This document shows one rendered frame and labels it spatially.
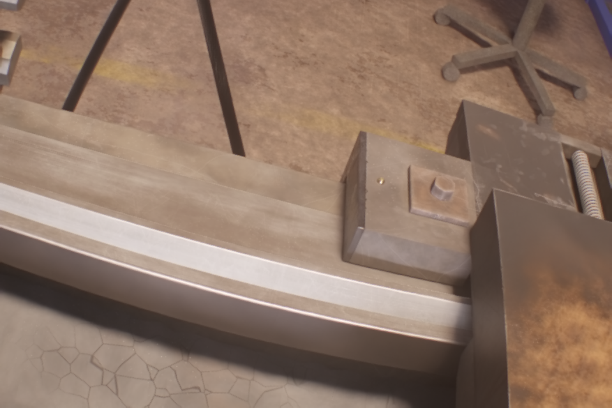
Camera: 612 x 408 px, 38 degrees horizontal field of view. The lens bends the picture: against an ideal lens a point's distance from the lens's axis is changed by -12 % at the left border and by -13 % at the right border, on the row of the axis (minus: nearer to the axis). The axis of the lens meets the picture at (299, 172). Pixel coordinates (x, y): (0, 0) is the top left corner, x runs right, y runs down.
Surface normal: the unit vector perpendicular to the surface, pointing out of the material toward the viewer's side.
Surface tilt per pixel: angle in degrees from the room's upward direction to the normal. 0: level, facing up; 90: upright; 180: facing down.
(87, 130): 0
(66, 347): 12
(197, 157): 0
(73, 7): 0
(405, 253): 90
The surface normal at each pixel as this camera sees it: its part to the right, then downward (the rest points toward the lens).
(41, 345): 0.26, -0.51
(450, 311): 0.14, -0.02
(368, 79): 0.28, -0.74
